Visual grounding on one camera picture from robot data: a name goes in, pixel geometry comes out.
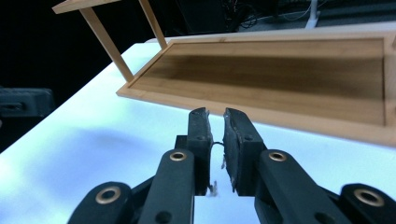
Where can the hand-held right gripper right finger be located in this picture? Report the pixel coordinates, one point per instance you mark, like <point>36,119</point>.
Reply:
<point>241,149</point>

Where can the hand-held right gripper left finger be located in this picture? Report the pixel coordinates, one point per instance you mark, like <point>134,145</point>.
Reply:
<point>200,146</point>

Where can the wooden rack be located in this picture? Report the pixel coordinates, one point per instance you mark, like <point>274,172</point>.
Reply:
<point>249,93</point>

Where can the white stand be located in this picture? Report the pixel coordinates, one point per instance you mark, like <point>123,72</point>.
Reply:
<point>313,17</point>

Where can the black case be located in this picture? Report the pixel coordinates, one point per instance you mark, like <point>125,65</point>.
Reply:
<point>25,101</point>

